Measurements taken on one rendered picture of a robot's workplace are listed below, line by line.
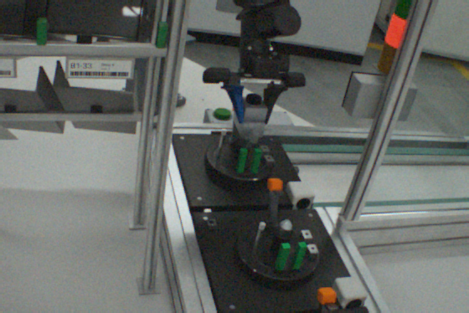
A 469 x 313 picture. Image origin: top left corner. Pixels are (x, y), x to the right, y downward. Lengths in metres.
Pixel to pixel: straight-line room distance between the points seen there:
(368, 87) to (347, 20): 3.44
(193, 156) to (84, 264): 0.31
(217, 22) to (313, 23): 0.77
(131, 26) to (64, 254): 0.47
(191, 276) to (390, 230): 0.45
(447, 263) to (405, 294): 0.17
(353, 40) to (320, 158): 3.22
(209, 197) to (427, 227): 0.48
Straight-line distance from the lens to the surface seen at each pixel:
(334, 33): 4.34
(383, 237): 1.11
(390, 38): 0.88
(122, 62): 0.66
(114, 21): 0.70
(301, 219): 0.97
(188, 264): 0.86
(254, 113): 0.97
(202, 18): 4.13
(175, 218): 0.93
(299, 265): 0.84
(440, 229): 1.19
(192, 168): 1.03
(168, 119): 0.72
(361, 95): 0.90
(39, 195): 1.12
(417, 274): 1.14
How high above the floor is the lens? 1.57
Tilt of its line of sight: 34 degrees down
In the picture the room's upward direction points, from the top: 12 degrees clockwise
